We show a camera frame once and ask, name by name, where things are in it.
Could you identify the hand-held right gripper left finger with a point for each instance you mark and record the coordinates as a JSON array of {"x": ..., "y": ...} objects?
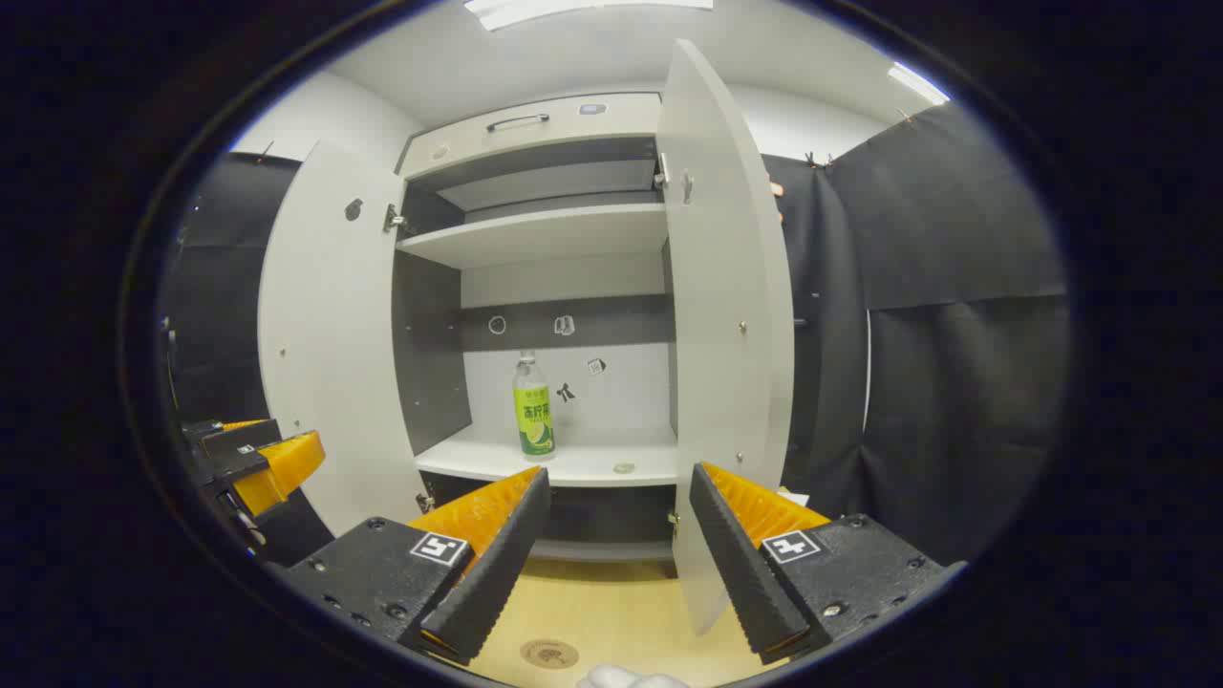
[{"x": 497, "y": 564}]

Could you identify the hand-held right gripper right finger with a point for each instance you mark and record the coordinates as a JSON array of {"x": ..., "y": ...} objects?
[{"x": 736, "y": 564}]

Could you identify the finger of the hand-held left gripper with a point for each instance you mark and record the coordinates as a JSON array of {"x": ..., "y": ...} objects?
[
  {"x": 244, "y": 454},
  {"x": 205, "y": 430}
]

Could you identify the round brown coaster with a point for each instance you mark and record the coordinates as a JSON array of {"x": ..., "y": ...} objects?
[{"x": 549, "y": 655}]

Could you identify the white cabinet door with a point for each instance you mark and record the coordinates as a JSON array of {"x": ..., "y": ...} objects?
[
  {"x": 330, "y": 354},
  {"x": 726, "y": 334}
]

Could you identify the clear bottle with green label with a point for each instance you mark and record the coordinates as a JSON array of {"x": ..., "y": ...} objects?
[{"x": 533, "y": 411}]

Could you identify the black backdrop cloth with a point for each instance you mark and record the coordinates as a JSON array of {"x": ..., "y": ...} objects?
[{"x": 955, "y": 401}]

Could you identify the rectangular ceiling light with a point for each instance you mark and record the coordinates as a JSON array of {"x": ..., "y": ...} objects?
[{"x": 583, "y": 10}]

